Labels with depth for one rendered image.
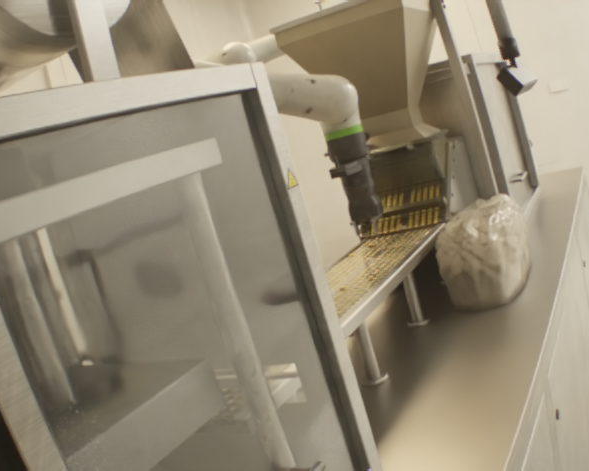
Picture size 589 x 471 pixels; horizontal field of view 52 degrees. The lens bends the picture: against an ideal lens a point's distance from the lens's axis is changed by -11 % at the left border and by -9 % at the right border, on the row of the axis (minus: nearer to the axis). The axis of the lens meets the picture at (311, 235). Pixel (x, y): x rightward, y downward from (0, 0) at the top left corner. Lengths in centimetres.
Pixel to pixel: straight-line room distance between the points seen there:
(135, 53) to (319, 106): 57
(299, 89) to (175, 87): 78
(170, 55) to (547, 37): 447
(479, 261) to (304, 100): 48
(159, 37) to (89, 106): 36
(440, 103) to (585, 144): 340
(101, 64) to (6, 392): 38
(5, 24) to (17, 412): 40
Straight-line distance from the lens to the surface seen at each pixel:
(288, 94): 138
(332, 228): 587
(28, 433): 44
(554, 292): 139
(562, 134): 521
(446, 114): 189
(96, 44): 69
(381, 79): 163
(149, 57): 89
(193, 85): 64
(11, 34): 69
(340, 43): 160
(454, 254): 136
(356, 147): 151
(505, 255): 139
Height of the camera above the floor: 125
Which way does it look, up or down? 9 degrees down
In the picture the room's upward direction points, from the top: 16 degrees counter-clockwise
